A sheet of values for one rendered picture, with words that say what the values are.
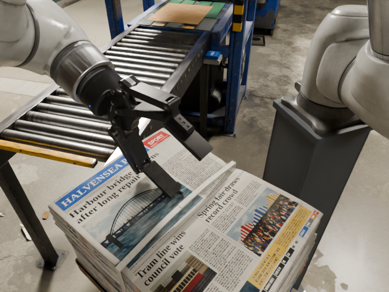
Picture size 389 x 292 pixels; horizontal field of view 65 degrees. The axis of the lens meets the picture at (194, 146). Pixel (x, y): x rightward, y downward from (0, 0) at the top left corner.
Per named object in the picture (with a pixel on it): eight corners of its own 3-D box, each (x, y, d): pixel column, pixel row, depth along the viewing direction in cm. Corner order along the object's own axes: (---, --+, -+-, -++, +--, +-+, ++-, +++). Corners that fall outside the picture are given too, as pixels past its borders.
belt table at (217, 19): (219, 47, 200) (219, 32, 193) (128, 37, 213) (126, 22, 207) (237, 16, 252) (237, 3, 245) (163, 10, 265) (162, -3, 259)
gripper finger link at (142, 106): (133, 105, 50) (130, 98, 50) (184, 113, 44) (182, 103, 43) (115, 116, 48) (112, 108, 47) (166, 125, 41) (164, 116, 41)
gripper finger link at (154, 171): (142, 169, 52) (141, 171, 53) (171, 197, 52) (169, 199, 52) (154, 159, 54) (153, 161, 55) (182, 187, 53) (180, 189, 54)
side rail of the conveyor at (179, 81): (121, 198, 102) (115, 172, 94) (107, 194, 103) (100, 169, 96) (212, 49, 202) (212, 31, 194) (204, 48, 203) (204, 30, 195)
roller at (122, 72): (171, 87, 147) (171, 78, 144) (85, 75, 157) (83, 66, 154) (174, 83, 151) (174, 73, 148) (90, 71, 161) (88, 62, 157)
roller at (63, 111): (140, 116, 117) (144, 123, 121) (36, 99, 127) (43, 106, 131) (136, 128, 115) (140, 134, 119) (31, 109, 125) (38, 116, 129)
